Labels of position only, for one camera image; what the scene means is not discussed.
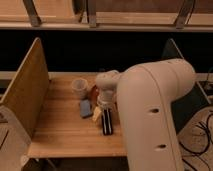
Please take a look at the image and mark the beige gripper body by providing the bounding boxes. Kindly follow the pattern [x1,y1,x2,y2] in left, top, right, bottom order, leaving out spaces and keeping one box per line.
[97,90,115,108]

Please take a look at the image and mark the right dark divider panel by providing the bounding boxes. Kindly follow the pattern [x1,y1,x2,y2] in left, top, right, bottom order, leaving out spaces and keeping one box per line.
[162,38,210,134]

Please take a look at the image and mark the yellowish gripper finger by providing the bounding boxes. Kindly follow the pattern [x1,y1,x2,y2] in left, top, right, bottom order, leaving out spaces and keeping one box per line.
[92,106,102,122]

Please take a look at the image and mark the translucent ceramic cup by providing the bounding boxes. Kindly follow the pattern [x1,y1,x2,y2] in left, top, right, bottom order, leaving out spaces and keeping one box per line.
[71,78,88,100]

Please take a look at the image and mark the blue sponge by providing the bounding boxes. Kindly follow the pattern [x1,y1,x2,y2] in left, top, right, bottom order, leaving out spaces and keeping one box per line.
[80,99,92,118]

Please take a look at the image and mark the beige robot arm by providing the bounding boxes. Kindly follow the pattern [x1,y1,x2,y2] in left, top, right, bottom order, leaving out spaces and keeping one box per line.
[95,59,196,171]

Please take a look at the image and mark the black floor cables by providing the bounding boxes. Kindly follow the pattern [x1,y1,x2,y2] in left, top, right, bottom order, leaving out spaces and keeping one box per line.
[178,111,213,171]

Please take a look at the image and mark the left wooden divider panel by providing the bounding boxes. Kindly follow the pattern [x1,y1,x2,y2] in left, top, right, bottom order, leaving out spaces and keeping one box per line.
[0,38,50,145]

